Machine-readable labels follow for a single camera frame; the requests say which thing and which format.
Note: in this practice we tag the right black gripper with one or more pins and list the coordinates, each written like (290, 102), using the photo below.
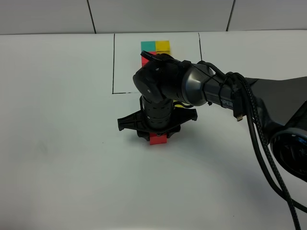
(144, 125)

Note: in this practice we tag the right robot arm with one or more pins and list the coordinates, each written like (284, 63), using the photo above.
(172, 89)

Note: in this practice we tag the red template block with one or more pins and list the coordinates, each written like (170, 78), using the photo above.
(145, 61)

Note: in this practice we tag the yellow template block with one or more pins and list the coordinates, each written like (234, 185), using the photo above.
(162, 47)

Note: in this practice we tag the green template block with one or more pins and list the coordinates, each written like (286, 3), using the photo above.
(148, 45)

